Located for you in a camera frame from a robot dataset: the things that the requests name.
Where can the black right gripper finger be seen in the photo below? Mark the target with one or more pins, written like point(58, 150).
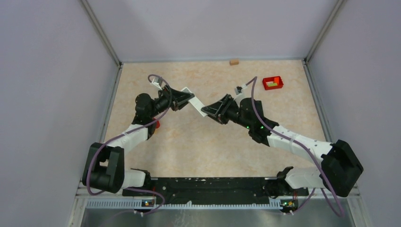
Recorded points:
point(218, 117)
point(217, 107)

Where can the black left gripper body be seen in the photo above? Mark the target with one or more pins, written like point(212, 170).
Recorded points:
point(165, 101)

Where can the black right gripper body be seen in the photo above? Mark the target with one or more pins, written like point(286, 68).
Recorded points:
point(232, 112)

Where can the white remote control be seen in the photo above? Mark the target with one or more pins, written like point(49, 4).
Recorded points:
point(195, 102)

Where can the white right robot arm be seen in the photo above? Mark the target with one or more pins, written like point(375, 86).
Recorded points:
point(336, 166)

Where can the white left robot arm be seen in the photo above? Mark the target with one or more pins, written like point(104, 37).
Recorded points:
point(105, 165)

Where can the small wooden block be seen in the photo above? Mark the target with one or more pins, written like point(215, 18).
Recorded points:
point(233, 62)

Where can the red plastic bin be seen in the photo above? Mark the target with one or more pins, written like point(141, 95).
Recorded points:
point(272, 83)

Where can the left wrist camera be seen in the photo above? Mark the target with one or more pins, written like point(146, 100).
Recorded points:
point(157, 82)

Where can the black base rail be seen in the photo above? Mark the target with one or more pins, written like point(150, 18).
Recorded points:
point(218, 190)

